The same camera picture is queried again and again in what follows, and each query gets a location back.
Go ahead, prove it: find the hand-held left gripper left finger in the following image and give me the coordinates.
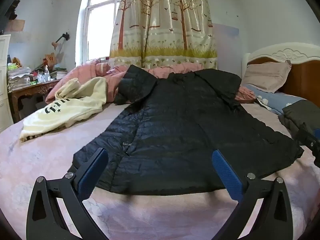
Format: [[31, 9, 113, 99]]
[[26, 148, 109, 240]]

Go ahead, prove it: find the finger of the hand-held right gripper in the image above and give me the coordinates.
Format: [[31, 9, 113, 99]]
[[296, 123, 320, 168]]

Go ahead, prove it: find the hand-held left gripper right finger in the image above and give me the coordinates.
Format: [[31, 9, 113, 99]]
[[212, 149, 293, 240]]

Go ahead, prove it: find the black down jacket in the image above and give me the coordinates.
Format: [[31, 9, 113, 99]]
[[72, 64, 304, 196]]

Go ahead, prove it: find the dark green cloth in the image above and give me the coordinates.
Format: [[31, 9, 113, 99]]
[[278, 102, 320, 143]]

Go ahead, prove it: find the blue printed sheet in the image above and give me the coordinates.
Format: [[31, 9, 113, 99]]
[[244, 84, 309, 115]]

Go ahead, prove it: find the white and wood headboard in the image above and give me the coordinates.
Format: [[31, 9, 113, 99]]
[[242, 42, 320, 105]]

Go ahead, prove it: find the cream printed hoodie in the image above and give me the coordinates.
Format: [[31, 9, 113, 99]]
[[19, 77, 107, 142]]

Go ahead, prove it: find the beige pillow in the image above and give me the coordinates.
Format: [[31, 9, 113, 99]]
[[242, 60, 292, 93]]

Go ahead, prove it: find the carved wooden desk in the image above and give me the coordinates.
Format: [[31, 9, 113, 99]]
[[7, 79, 63, 123]]

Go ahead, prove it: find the pink quilt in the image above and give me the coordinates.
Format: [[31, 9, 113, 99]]
[[45, 59, 257, 104]]

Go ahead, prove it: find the stack of papers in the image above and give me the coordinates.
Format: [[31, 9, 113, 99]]
[[7, 66, 33, 88]]

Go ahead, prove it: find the brown lettered box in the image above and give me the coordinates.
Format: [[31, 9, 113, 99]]
[[42, 52, 58, 67]]

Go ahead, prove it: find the white drawer cabinet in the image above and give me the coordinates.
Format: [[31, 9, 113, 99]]
[[0, 34, 14, 133]]

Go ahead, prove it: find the cardboard box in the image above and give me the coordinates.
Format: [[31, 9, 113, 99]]
[[4, 19, 25, 32]]

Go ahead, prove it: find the tree print curtain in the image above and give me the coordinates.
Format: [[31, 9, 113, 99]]
[[109, 0, 218, 68]]

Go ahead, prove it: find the wall lamp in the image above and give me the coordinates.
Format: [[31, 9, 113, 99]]
[[51, 32, 70, 49]]

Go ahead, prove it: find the white frame window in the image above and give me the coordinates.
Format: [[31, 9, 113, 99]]
[[75, 0, 127, 65]]

